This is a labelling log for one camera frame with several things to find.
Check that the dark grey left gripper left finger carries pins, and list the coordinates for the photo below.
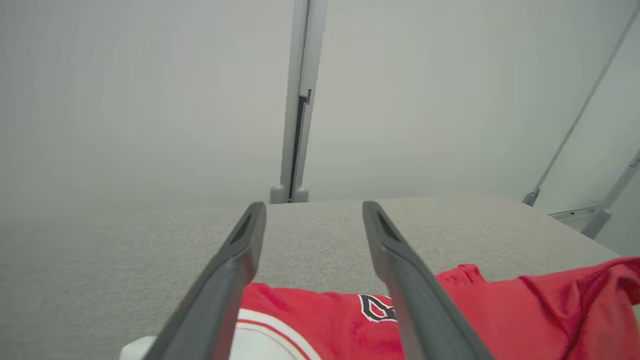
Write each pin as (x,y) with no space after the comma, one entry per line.
(220,300)

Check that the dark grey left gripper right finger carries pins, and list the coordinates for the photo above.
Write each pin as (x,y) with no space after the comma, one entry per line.
(420,310)

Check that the grey base plate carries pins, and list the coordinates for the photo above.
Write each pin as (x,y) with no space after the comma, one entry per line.
(570,214)

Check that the thick grey diagonal rod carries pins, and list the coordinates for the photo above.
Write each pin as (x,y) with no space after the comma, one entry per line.
(600,220)

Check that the red white basketball jersey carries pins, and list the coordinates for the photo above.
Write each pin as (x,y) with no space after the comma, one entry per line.
(325,320)

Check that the thin grey diagonal rod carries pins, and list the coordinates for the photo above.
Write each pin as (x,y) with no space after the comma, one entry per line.
(531,198)

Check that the grey vertical frame post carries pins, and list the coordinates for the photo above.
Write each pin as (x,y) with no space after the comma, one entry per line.
(307,50)

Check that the plain red garment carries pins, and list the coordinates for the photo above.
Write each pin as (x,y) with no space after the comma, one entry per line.
(590,310)

